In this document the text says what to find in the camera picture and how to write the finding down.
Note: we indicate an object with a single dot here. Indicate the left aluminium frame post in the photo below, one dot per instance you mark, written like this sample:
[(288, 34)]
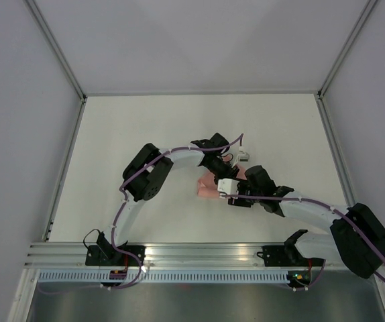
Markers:
[(43, 26)]

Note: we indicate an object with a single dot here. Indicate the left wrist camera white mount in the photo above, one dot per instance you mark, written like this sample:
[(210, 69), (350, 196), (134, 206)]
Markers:
[(241, 156)]

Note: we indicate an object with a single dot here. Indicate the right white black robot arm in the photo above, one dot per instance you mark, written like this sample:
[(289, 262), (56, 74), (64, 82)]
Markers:
[(352, 235)]

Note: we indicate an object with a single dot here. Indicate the white slotted cable duct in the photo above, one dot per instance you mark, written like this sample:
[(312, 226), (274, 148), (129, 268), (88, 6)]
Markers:
[(168, 276)]

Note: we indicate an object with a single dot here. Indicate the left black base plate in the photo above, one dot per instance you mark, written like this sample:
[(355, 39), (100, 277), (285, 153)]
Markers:
[(95, 257)]

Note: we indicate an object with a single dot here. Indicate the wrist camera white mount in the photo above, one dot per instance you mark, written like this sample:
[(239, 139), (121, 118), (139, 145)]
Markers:
[(227, 187), (241, 156)]

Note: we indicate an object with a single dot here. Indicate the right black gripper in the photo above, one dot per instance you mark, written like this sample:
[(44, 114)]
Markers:
[(239, 202)]

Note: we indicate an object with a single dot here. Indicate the pink cloth napkin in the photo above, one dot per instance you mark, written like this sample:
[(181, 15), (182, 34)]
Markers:
[(206, 187)]

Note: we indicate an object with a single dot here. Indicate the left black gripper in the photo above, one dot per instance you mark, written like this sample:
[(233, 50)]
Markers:
[(229, 172)]

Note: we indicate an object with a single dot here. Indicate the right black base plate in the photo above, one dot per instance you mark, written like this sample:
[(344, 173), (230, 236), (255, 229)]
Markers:
[(281, 256)]

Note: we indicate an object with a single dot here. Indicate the right aluminium frame post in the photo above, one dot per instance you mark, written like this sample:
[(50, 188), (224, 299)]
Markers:
[(347, 46)]

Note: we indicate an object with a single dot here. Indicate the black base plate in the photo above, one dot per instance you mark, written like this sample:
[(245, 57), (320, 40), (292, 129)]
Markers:
[(95, 257), (281, 256)]

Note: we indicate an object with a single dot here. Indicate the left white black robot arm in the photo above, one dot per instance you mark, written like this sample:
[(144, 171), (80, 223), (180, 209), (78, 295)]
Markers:
[(143, 179)]

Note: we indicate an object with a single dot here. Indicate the aluminium frame post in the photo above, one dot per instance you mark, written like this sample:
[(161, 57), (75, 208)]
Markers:
[(43, 26), (347, 46)]

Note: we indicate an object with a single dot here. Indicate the aluminium mounting rail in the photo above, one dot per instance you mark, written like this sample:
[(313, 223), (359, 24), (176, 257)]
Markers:
[(161, 256)]

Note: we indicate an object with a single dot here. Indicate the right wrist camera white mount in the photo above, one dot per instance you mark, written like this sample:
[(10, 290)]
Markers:
[(227, 187)]

